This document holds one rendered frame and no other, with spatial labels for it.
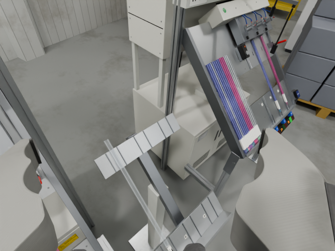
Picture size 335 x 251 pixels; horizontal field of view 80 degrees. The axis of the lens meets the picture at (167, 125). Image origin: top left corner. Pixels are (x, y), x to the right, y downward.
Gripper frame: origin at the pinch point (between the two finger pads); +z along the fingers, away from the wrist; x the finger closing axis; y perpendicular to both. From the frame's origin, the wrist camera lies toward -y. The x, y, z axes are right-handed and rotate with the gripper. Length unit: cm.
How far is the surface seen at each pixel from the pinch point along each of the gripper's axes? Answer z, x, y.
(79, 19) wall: 389, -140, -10
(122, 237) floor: 77, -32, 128
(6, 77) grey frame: 45, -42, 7
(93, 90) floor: 235, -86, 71
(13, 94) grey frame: 47, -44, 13
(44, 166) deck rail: 36, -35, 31
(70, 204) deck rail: 32, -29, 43
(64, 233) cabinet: 44, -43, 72
